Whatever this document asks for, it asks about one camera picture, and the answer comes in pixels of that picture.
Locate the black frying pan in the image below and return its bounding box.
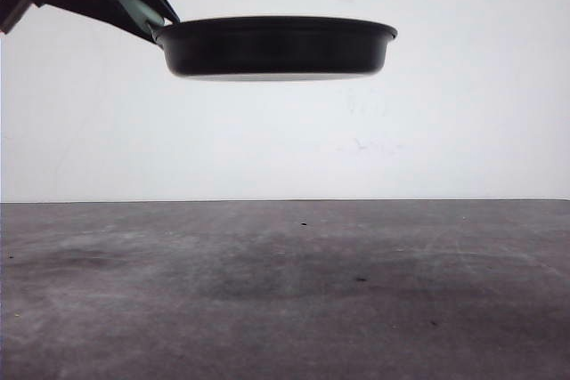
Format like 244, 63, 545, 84
118, 0, 398, 81

